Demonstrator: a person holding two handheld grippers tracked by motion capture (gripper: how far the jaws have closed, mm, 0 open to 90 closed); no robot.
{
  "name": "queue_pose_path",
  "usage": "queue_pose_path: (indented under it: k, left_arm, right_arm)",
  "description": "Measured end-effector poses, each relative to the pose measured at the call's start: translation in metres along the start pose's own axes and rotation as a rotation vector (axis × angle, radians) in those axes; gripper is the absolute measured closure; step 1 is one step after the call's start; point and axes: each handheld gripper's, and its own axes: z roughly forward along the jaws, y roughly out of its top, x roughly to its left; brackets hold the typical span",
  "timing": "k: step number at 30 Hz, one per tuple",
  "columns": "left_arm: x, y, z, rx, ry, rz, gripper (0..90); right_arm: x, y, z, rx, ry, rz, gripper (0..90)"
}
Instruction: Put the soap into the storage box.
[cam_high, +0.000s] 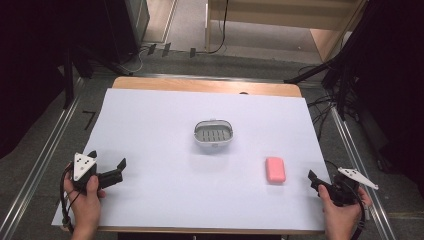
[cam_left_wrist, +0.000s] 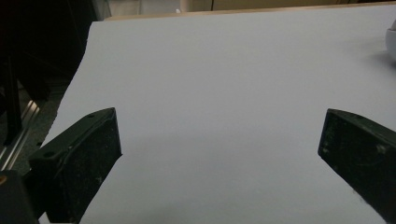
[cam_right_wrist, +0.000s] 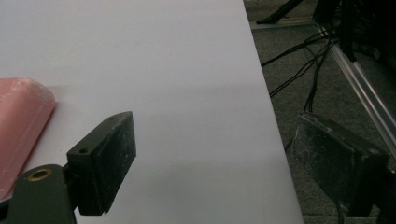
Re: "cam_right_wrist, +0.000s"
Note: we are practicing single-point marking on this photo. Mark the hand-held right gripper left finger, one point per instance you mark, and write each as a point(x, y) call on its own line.
point(102, 161)

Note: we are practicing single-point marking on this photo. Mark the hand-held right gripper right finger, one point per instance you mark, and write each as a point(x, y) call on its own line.
point(330, 158)

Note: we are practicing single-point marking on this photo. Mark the pink plastic container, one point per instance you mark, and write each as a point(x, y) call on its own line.
point(18, 124)

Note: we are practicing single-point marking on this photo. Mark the black metal stand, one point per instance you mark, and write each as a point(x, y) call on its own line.
point(348, 28)

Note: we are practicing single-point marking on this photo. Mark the black stand leg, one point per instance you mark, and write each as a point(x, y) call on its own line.
point(278, 12)

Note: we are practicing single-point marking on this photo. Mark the aluminium frame rail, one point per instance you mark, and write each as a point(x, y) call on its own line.
point(364, 90)

